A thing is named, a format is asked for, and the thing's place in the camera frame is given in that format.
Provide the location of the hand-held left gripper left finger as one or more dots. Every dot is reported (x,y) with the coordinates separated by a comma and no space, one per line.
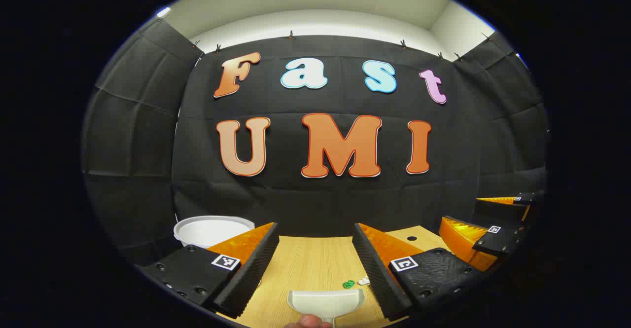
(251,273)

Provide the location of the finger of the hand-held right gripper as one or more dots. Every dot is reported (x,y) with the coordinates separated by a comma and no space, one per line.
(498,241)
(503,210)

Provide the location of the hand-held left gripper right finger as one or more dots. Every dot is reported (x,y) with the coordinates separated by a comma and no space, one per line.
(377,278)

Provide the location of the white paper ball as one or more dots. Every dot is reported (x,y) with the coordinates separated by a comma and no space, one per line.
(364,281)

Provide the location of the green paper ball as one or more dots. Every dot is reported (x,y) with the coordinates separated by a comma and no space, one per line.
(348,284)

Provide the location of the grey plastic dustpan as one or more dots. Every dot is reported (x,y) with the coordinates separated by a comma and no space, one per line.
(325,301)

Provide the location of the white ribbed garbage bin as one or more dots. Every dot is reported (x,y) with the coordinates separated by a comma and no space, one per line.
(207,232)

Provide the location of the wooden desktop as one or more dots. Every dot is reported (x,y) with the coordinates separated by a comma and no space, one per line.
(310,264)

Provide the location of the white light fixture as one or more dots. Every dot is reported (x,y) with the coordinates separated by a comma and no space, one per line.
(163,12)

